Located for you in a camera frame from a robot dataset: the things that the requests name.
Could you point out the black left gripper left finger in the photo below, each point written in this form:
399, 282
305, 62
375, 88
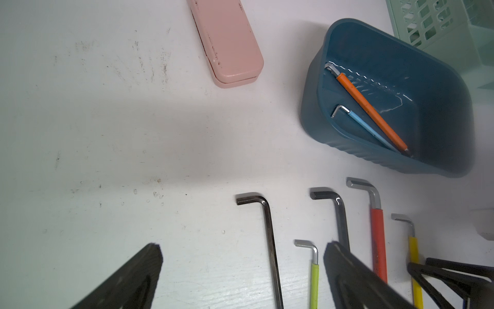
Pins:
133, 285

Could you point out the blue handled hex key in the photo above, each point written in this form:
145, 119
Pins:
364, 125

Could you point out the orange handled hex key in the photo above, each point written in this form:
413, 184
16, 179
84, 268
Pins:
391, 136

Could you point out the green mesh file organizer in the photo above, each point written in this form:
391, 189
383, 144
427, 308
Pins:
458, 33

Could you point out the red handled hex key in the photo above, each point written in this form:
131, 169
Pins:
377, 226

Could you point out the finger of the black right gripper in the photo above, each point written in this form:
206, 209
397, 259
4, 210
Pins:
467, 287
478, 270

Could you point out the green handled hex key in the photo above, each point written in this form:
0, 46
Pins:
314, 285

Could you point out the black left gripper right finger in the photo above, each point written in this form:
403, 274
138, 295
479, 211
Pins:
353, 285

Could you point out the pink pencil case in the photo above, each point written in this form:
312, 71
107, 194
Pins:
233, 54

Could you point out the thin black hex key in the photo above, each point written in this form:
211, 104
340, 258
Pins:
248, 198

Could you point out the long black hex key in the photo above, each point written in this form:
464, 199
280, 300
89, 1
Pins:
320, 193

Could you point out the yellow handled hex key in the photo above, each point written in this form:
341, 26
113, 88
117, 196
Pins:
414, 257

